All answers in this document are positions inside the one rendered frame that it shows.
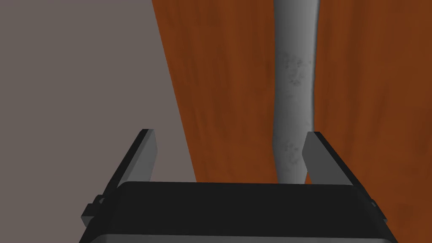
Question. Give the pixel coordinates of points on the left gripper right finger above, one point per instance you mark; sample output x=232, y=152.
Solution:
x=324, y=162

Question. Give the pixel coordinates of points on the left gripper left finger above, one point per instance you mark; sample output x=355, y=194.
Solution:
x=140, y=160

